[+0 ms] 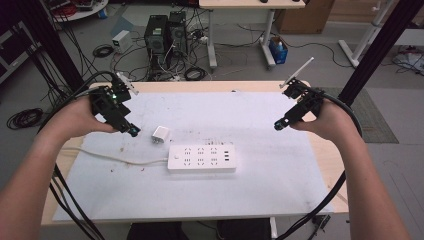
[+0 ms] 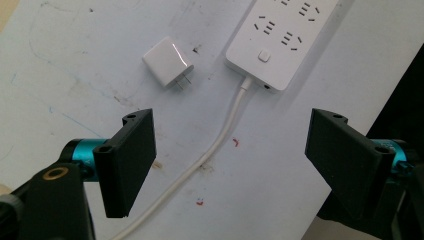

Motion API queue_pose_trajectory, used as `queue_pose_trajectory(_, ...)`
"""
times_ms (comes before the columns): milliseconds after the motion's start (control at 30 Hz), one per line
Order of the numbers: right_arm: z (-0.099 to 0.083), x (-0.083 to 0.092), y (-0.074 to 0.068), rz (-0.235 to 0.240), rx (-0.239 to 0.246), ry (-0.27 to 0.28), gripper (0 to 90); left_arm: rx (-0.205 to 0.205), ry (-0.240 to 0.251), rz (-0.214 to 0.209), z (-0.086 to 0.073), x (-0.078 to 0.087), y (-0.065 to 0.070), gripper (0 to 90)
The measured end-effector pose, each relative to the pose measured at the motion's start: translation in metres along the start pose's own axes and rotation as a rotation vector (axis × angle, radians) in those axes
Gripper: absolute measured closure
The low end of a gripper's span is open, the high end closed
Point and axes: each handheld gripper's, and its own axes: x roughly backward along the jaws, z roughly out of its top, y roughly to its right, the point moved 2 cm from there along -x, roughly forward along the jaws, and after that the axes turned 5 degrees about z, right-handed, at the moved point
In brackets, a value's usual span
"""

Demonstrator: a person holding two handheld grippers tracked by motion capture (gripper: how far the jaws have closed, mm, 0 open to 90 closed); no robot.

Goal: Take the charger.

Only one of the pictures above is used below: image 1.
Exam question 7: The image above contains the thick black cable coil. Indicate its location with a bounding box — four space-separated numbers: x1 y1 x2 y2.
184 66 208 82

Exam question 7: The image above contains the round white table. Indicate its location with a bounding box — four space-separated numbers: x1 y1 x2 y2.
42 0 110 23

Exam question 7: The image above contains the white box device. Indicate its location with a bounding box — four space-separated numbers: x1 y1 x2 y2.
111 29 134 54

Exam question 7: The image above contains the pile of white cables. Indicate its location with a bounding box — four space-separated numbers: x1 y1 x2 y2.
391 45 424 75

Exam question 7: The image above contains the small black computer tower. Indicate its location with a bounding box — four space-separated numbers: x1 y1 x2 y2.
167 10 189 58

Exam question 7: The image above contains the white charger plug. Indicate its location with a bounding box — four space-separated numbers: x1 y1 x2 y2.
151 125 171 145

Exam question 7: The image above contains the black frame post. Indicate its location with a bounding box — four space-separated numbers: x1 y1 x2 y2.
18 0 85 92
337 0 424 108

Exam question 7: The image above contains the large black computer tower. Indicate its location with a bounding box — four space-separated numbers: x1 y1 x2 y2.
143 14 170 70

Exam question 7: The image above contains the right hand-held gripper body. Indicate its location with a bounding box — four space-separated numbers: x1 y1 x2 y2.
274 56 325 132

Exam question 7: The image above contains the wooden desk with white legs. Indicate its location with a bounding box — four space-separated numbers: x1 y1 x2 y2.
198 0 307 70

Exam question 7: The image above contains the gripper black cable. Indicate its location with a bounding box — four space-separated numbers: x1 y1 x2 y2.
37 70 118 240
275 92 364 240

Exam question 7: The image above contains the white power strip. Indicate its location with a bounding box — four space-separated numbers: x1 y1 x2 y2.
166 143 238 174

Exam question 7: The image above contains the cardboard box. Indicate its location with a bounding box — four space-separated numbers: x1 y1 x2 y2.
274 0 336 35

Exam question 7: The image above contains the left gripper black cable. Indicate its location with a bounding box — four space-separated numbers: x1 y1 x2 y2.
37 70 118 240

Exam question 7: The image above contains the small black cable coil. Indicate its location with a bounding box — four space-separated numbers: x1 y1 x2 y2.
92 43 115 59

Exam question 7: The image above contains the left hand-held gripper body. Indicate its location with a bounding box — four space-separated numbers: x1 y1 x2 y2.
89 71 142 138

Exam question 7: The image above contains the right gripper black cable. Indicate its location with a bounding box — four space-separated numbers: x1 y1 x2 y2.
275 92 364 240

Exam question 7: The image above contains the white power strip cable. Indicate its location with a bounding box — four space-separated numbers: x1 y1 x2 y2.
60 146 170 167

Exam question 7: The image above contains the person's left hand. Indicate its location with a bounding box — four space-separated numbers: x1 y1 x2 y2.
39 96 118 144

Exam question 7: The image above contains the white table leg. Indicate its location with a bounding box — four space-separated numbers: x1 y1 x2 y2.
269 216 279 240

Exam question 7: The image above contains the black equipment case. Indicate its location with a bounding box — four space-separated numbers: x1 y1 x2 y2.
0 20 38 85

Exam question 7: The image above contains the black floor bracket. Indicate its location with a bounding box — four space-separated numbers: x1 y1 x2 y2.
310 214 332 232

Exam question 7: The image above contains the white metal stand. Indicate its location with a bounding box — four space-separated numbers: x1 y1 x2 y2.
337 0 394 69

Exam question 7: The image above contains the white table mat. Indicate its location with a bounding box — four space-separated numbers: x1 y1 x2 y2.
52 91 334 223

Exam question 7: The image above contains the person's right hand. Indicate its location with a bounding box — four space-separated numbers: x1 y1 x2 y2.
289 98 364 143

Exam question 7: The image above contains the grey floor mat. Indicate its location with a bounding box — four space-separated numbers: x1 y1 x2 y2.
315 86 400 145

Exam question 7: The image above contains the large black cable coil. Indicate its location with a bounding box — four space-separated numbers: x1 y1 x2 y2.
6 107 45 131

